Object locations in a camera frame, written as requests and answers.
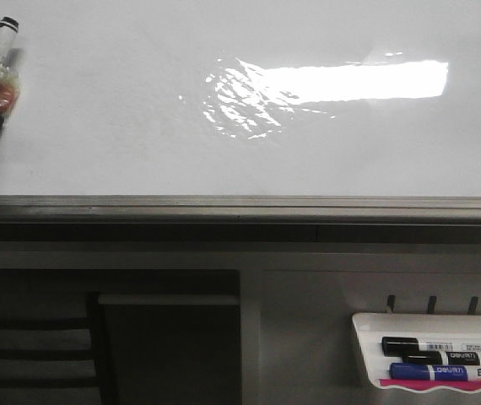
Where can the white whiteboard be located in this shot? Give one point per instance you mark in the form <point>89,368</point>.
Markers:
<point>318,111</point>

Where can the dark cabinet panel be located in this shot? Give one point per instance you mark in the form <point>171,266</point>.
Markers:
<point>175,349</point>

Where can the white plastic marker tray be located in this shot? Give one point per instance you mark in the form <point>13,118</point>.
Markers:
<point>370,328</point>

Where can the metal hook left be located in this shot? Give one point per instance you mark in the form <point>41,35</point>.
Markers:
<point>390,303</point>

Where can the metal hook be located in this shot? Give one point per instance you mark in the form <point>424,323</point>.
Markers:
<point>390,303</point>
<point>430,309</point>
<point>473,305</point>

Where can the black capped marker upper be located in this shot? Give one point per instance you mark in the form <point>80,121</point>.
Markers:
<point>405,345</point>

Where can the black capped marker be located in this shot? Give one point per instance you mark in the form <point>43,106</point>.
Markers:
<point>405,345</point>
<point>443,358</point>

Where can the blue capped marker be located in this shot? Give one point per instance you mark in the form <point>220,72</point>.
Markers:
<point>434,372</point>

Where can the metal hook middle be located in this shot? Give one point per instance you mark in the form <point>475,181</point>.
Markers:
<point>430,309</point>

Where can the black capped marker middle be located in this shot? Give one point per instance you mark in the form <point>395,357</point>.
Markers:
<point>443,358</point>

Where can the metal hook right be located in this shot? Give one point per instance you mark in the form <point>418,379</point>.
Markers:
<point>473,305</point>

